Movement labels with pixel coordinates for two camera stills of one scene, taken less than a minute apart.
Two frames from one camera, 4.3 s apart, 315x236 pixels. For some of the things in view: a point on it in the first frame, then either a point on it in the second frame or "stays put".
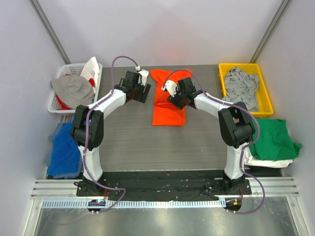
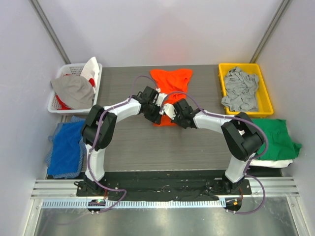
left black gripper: [143, 92] → [154, 115]
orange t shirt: [166, 112] stays put
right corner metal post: [282, 7] stays put
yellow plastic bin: [265, 107] stays put
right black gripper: [175, 101] → [180, 121]
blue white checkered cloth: [48, 154] stays put
